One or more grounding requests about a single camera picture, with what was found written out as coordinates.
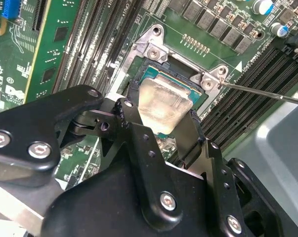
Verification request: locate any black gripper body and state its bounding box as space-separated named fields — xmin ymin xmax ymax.
xmin=41 ymin=160 xmax=225 ymax=237

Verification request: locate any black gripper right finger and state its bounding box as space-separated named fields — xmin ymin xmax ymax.
xmin=177 ymin=110 xmax=284 ymax=237

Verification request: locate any silver CPU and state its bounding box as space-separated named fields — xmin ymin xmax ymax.
xmin=137 ymin=65 xmax=203 ymax=136

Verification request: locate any metal socket cover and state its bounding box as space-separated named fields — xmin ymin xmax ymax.
xmin=0 ymin=177 xmax=67 ymax=237

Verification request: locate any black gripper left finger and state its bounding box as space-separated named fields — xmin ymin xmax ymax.
xmin=0 ymin=79 xmax=184 ymax=232

